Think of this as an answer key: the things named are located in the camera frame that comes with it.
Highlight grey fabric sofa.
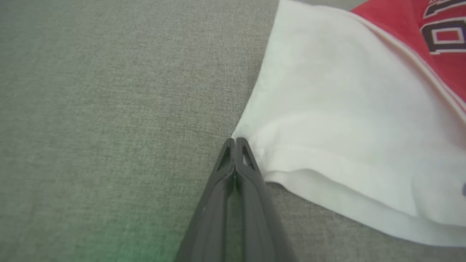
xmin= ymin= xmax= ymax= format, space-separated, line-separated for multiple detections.
xmin=0 ymin=0 xmax=466 ymax=262

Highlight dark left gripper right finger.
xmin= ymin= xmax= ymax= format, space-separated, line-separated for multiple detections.
xmin=236 ymin=137 xmax=296 ymax=262

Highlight red basketball jersey white sleeves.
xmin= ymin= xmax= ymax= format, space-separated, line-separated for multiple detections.
xmin=232 ymin=0 xmax=466 ymax=248

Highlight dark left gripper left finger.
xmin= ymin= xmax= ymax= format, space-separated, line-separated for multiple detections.
xmin=175 ymin=138 xmax=237 ymax=262

